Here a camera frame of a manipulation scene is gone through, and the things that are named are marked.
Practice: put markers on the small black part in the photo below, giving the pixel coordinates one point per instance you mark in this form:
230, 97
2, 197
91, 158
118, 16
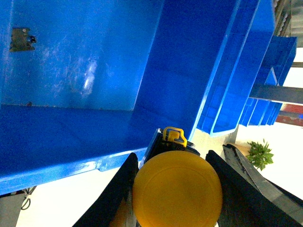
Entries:
21, 40

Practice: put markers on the yellow button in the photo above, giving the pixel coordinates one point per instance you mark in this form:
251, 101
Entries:
175, 186

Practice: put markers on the green potted plant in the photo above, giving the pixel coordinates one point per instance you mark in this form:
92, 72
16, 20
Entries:
259, 154

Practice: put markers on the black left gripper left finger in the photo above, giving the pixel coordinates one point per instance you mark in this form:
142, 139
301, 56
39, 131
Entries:
113, 206

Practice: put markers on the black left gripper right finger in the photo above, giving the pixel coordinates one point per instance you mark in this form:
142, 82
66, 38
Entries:
249, 199

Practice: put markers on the blue bin rightmost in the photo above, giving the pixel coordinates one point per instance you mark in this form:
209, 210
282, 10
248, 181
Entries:
273, 71

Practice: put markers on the blue target bin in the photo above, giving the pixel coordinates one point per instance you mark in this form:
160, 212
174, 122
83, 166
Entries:
105, 74

